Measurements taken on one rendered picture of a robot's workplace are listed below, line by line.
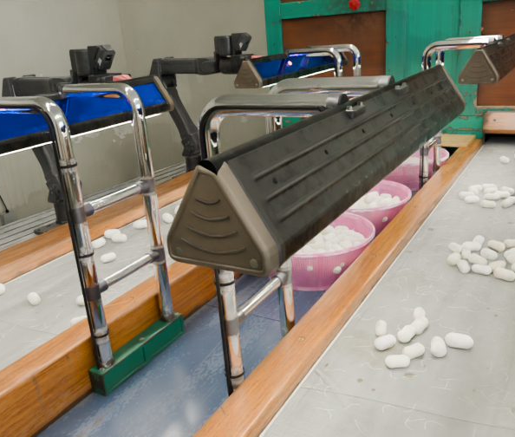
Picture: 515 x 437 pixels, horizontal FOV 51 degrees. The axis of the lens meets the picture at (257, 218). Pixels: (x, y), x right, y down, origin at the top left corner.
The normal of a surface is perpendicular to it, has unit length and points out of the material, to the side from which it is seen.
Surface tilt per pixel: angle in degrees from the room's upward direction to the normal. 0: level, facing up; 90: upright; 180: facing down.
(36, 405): 90
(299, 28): 90
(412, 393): 0
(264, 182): 58
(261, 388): 0
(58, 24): 90
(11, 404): 90
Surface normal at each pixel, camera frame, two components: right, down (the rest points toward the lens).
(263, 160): 0.69, -0.41
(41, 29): 0.83, 0.12
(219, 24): -0.55, 0.32
